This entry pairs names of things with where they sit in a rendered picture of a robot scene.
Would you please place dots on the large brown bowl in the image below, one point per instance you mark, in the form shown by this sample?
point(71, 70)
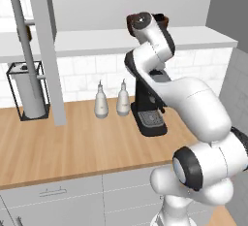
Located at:
point(163, 19)

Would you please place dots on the black coffee machine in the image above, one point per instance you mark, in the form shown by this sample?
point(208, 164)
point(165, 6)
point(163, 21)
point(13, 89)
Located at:
point(149, 121)

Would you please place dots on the wide grey cabinet door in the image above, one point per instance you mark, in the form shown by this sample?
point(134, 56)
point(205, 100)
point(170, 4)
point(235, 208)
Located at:
point(48, 58)

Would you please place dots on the small brown bowl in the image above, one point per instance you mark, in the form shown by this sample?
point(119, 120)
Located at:
point(24, 33)

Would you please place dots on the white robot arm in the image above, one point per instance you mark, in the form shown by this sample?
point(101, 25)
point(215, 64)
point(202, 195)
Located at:
point(200, 113)

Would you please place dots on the plain grey drawer front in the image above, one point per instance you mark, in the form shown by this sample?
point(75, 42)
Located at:
point(129, 197)

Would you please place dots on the narrow grey cabinet door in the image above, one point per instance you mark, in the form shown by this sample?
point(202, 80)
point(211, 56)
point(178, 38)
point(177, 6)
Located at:
point(25, 58)

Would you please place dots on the grey cabinet block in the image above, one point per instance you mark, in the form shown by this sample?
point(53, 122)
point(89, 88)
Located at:
point(227, 10)

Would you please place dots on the white paper towel roll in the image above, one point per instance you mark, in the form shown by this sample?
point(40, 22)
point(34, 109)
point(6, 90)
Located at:
point(32, 105)

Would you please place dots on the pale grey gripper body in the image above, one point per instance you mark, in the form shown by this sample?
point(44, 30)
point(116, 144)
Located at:
point(161, 76)

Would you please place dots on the white shelf slab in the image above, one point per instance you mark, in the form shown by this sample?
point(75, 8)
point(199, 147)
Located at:
point(97, 42)

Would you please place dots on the white bottle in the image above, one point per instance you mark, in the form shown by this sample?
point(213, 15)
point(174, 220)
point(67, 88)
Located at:
point(101, 105)
point(123, 102)

